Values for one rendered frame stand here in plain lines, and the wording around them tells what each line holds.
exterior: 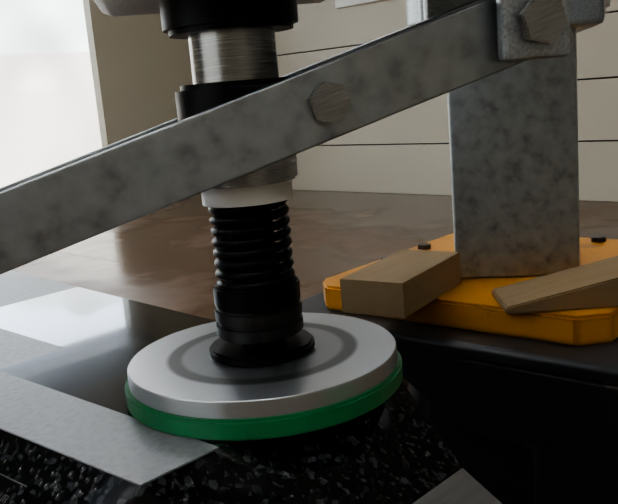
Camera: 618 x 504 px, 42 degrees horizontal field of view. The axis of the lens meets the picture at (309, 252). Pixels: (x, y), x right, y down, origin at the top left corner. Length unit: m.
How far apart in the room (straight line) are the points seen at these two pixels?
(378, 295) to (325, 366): 0.52
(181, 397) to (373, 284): 0.58
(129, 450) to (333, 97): 0.27
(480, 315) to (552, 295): 0.11
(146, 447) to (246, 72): 0.27
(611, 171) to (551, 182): 5.71
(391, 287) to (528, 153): 0.32
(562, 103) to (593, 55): 5.72
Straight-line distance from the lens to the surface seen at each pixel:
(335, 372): 0.58
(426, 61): 0.58
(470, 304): 1.16
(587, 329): 1.10
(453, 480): 0.62
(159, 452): 0.56
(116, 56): 9.15
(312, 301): 1.37
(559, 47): 0.59
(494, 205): 1.27
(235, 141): 0.55
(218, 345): 0.64
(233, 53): 0.58
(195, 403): 0.56
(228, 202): 0.59
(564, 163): 1.27
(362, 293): 1.12
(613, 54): 6.92
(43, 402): 0.69
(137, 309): 0.93
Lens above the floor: 1.09
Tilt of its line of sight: 11 degrees down
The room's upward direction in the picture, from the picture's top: 5 degrees counter-clockwise
